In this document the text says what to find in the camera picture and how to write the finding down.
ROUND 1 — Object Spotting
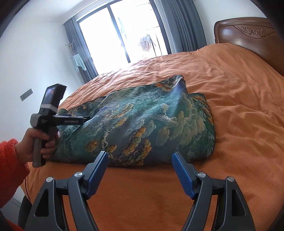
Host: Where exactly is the green patterned padded jacket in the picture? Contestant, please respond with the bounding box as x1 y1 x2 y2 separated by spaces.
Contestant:
51 75 216 166

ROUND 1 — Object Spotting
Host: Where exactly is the orange fleece sleeve forearm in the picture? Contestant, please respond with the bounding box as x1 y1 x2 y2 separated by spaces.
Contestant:
1 139 29 207

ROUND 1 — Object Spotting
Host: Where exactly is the left hand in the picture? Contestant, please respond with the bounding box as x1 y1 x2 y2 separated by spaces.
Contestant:
14 128 59 164

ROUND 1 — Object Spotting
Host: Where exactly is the light blue hanging towel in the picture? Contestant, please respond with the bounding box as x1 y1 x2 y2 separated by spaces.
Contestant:
72 54 87 73

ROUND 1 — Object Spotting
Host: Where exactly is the coat rack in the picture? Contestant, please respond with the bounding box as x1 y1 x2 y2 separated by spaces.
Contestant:
65 40 76 56

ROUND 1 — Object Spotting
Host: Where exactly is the grey left curtain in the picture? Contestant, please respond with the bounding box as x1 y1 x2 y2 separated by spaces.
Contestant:
64 17 98 83

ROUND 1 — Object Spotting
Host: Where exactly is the grey curtain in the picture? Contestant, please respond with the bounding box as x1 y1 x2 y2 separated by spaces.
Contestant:
64 17 98 83
154 1 206 53

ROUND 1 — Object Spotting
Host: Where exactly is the orange duvet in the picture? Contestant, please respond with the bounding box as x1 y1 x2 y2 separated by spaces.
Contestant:
20 42 284 231

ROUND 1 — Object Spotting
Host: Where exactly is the grey right curtain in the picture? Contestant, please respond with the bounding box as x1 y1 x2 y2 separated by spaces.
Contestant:
154 1 206 53

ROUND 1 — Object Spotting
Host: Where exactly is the brown wooden headboard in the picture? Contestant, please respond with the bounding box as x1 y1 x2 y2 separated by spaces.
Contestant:
214 17 283 75

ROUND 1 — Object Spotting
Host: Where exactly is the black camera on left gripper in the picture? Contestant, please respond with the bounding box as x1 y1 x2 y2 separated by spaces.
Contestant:
40 84 66 109

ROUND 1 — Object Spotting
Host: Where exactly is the grey wall switch panel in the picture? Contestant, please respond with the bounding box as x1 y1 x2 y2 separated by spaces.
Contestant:
20 88 33 101

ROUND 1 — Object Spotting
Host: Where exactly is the window with dark frame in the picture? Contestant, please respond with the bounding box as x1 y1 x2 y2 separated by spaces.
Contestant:
77 1 171 74

